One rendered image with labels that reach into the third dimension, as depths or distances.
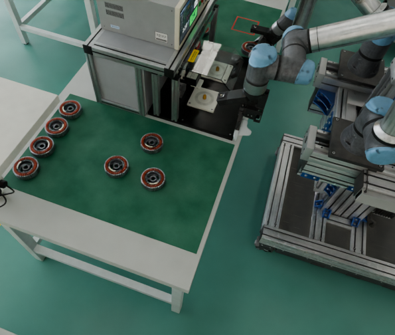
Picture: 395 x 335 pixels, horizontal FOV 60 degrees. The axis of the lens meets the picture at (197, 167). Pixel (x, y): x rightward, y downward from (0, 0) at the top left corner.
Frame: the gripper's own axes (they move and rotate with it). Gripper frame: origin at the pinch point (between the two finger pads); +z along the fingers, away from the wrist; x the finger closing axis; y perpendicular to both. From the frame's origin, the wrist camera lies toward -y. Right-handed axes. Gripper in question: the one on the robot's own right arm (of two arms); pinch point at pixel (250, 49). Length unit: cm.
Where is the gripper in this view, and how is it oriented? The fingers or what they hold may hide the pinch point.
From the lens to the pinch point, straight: 221.4
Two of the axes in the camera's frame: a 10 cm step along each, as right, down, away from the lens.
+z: -5.2, 3.3, 7.9
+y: 7.9, 5.3, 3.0
